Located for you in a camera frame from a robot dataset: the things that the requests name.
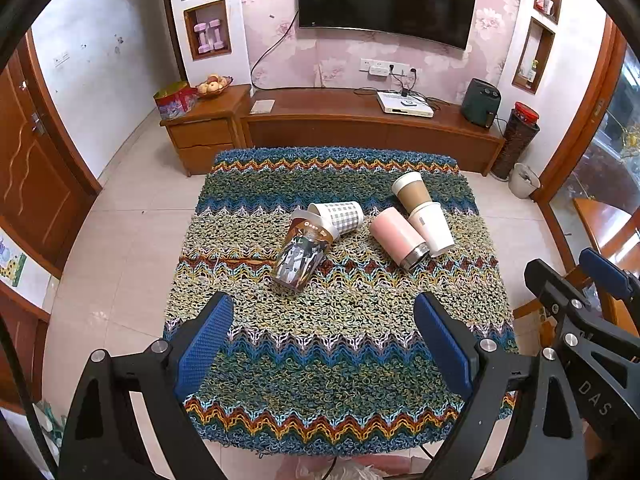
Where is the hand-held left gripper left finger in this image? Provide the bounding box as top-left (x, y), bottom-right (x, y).
top-left (59, 291), bottom-right (236, 480)

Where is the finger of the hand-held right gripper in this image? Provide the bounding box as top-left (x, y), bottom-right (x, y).
top-left (524, 258), bottom-right (601, 342)
top-left (579, 247), bottom-right (640, 342)

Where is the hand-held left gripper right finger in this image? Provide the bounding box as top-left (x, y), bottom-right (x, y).
top-left (413, 292), bottom-right (589, 480)

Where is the plain white cup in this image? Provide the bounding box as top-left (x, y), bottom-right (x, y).
top-left (407, 202), bottom-right (456, 258)

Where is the brown paper cup white lid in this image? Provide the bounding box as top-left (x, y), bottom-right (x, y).
top-left (391, 171), bottom-right (433, 213)

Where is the grey checkered white cup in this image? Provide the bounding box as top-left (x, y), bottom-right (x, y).
top-left (306, 200), bottom-right (365, 237)

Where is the white waste bin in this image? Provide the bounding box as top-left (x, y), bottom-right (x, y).
top-left (508, 162), bottom-right (542, 199)

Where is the multicoloured knitted zigzag blanket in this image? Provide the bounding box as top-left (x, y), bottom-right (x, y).
top-left (162, 147), bottom-right (521, 458)

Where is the pink tumbler with steel base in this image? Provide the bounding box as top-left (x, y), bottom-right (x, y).
top-left (369, 208), bottom-right (431, 272)

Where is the tall dark canister red lid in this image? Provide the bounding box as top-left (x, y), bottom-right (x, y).
top-left (491, 101), bottom-right (541, 181)

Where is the white plastic bag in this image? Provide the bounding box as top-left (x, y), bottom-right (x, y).
top-left (295, 460), bottom-right (401, 480)

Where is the dark green air fryer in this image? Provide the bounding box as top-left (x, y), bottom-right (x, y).
top-left (461, 78), bottom-right (502, 129)

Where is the small wooden drawer cabinet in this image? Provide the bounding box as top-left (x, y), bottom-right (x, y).
top-left (160, 84), bottom-right (252, 177)

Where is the white set-top box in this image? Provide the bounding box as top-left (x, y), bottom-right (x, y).
top-left (376, 91), bottom-right (435, 116)

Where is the long wooden television cabinet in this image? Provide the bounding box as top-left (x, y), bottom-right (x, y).
top-left (240, 87), bottom-right (507, 176)

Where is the brown wooden door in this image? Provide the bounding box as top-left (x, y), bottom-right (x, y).
top-left (0, 30), bottom-right (103, 281)

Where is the red printed tin box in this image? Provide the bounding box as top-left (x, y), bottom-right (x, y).
top-left (153, 81), bottom-right (199, 121)

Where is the bowl of fruit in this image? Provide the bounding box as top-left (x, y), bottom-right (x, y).
top-left (195, 74), bottom-right (235, 97)

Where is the colourful wall sticker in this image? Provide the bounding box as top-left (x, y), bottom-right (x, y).
top-left (0, 237), bottom-right (28, 288)

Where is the white wall socket strip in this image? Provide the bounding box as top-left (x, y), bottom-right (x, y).
top-left (359, 58), bottom-right (408, 78)

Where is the black television cable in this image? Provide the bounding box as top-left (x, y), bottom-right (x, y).
top-left (250, 10), bottom-right (301, 92)

